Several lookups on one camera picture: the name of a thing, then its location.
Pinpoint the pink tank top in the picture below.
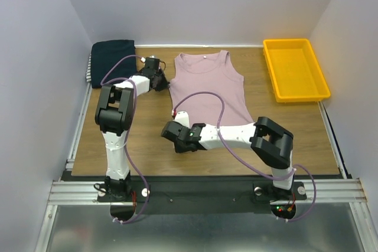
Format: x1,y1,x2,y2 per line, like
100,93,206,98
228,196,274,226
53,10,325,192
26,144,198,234
170,50,253,126

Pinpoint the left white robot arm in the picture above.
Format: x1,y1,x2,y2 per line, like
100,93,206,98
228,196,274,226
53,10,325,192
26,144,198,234
94,56,169,202

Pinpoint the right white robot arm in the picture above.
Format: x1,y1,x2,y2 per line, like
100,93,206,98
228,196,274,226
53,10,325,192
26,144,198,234
161,117,295,199

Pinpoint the folded navy tank top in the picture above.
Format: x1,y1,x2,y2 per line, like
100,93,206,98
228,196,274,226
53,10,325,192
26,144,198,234
87,40,137,89

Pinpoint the folded striped tank top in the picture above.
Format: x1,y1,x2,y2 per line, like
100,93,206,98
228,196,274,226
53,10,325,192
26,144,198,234
85,54,92,83

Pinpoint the yellow plastic bin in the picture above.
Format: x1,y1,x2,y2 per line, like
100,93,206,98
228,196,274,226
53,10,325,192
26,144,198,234
263,38,331,103

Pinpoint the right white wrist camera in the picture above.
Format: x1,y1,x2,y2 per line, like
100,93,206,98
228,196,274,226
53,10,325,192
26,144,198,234
172,110,191,128

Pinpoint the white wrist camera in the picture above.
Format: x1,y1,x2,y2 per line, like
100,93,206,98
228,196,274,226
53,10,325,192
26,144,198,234
172,110,191,128
139,55,156,63

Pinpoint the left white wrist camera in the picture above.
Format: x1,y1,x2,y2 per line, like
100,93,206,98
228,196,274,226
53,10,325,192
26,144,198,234
139,55,156,63

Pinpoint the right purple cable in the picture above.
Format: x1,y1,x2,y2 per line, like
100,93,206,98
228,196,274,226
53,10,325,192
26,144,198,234
171,91,317,224

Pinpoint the purple cable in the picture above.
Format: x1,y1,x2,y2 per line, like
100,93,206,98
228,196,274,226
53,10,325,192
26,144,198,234
100,54,151,225
171,91,317,224

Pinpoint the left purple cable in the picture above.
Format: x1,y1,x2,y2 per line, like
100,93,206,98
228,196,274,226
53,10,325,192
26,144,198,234
100,54,151,225

